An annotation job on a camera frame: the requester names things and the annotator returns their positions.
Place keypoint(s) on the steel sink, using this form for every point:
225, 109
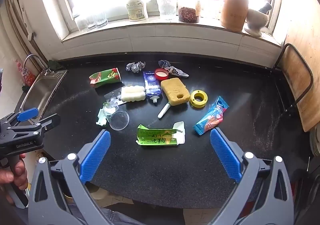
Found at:
42, 90

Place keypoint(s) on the red patterned bottle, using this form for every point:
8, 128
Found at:
26, 75

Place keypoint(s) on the white stone pestle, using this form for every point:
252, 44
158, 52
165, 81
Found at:
266, 7

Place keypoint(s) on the white stone mortar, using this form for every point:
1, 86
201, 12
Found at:
257, 22

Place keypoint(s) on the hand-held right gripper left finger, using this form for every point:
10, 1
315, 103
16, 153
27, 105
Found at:
96, 157

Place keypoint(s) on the yellow sponge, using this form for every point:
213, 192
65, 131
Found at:
172, 87

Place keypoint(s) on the chrome faucet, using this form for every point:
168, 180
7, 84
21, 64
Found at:
30, 58

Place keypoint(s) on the white foam packaging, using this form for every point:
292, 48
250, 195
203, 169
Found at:
132, 93

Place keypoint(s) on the clear glass vase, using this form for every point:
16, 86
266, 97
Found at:
166, 5

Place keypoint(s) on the wooden chair with metal frame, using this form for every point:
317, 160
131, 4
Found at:
295, 82

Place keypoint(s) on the jar of red beans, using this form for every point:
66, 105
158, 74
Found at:
188, 12

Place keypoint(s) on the blue red snack wrapper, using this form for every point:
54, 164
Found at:
212, 117

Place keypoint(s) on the clear plastic cup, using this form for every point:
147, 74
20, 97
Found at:
117, 115

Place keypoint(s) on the crumpled grey plastic wrapper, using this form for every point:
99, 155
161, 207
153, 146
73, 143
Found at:
175, 70

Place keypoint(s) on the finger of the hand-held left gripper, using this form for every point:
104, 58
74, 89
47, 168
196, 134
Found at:
47, 122
27, 114

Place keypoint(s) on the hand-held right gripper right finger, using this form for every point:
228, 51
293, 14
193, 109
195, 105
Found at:
225, 155

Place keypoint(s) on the white green torn wrapper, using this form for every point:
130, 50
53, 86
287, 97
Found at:
103, 115

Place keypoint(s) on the yellow tape spool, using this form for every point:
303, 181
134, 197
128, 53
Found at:
200, 104

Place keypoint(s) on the person's left hand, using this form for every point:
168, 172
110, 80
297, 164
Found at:
10, 176

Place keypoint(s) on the green cartoon paper cup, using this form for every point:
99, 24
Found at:
105, 77

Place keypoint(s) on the clear container with red lid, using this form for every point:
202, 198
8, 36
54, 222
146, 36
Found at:
211, 7

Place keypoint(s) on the drinking glass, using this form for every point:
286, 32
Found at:
101, 19
91, 22
80, 24

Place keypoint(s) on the blue toothpaste tube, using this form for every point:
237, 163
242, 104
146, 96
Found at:
151, 84

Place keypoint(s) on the white dish soap bottle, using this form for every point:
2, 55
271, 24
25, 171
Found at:
136, 7

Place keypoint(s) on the wooden utensil holder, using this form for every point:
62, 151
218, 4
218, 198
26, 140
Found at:
233, 12

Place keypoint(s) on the white marker with green cap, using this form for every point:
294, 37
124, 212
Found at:
163, 111

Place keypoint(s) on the flattened green carton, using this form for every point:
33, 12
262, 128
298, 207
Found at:
155, 136

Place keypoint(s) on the silver blister pack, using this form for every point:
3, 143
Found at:
112, 96

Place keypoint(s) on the red jar lid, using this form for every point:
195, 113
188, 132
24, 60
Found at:
161, 74

